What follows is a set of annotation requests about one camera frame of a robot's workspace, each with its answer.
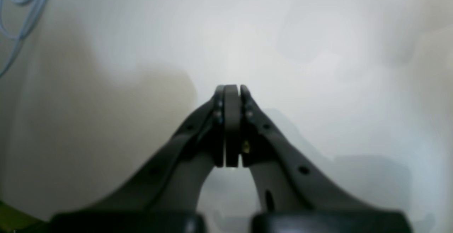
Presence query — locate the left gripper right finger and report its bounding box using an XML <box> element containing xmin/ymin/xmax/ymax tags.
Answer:
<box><xmin>240</xmin><ymin>85</ymin><xmax>413</xmax><ymax>233</ymax></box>

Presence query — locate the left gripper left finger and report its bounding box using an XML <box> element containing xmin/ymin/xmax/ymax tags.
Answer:
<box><xmin>50</xmin><ymin>85</ymin><xmax>241</xmax><ymax>233</ymax></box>

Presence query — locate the coiled light blue cable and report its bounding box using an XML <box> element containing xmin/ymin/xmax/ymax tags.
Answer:
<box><xmin>0</xmin><ymin>0</ymin><xmax>56</xmax><ymax>78</ymax></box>

